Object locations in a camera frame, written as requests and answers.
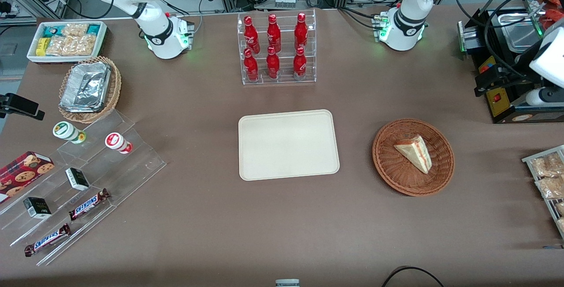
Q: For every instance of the wrapped triangle sandwich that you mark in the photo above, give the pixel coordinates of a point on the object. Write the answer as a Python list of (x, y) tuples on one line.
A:
[(416, 152)]

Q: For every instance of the stack of foil trays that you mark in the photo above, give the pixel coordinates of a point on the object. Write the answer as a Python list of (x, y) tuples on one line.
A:
[(86, 86)]

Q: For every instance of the small black box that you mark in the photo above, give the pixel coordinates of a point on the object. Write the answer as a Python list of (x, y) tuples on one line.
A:
[(37, 208), (77, 179)]

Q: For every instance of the black countertop fryer appliance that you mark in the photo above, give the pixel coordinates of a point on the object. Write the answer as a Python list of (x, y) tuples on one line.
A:
[(520, 31)]

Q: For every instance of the red cola bottle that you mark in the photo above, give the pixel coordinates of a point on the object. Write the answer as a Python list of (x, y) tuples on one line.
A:
[(272, 63), (251, 35), (273, 33), (301, 31), (300, 63), (250, 65)]

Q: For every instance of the green lid yogurt cup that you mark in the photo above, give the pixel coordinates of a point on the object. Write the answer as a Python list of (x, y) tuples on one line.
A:
[(66, 131)]

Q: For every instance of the red tartan cookie box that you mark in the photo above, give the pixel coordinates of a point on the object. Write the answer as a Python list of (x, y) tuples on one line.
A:
[(22, 174)]

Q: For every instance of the brown round wicker basket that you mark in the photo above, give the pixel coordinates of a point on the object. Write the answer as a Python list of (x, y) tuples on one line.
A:
[(396, 168)]

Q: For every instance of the clear acrylic stepped stand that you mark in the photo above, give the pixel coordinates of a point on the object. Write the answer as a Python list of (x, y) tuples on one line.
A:
[(132, 168)]

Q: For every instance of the white power strip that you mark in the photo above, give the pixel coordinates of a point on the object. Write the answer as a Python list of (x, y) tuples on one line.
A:
[(285, 2)]

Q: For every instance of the yellow snack packet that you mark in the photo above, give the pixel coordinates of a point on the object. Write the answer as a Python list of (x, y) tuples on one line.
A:
[(42, 47)]

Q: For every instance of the clear bagged snack pack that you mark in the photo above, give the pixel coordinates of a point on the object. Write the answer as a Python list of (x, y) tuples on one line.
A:
[(551, 187), (546, 165), (561, 208)]

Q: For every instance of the clear acrylic bottle rack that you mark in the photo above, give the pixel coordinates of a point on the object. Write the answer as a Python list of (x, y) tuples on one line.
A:
[(308, 80)]

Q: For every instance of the clear cracker pack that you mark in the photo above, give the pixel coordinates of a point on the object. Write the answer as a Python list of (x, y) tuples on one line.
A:
[(59, 46), (84, 45), (75, 29)]

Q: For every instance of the red lid yogurt cup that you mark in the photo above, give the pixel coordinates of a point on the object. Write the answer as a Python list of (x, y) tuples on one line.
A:
[(115, 140)]

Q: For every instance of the Snickers chocolate bar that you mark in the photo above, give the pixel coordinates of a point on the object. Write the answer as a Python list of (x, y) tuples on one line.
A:
[(47, 240), (88, 204)]

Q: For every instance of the small grey device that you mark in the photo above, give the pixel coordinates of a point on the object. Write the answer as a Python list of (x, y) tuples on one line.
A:
[(287, 283)]

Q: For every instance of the white rectangular snack container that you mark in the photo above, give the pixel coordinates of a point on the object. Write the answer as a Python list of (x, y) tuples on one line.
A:
[(103, 40)]

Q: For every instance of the orange fried food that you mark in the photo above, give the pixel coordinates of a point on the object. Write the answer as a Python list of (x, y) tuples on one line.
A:
[(553, 11)]

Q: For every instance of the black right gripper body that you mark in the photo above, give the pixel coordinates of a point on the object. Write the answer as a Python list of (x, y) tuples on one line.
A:
[(17, 104)]

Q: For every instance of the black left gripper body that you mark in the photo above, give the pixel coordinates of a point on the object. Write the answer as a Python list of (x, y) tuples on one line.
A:
[(507, 72)]

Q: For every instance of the cream plastic tray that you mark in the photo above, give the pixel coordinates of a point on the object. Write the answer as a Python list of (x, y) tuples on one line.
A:
[(288, 145)]

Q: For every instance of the light wicker basket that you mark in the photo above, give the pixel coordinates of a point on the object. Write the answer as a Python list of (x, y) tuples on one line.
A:
[(115, 88)]

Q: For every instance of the teal snack packet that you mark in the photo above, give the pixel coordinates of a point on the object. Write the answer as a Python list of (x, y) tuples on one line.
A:
[(93, 29), (53, 30)]

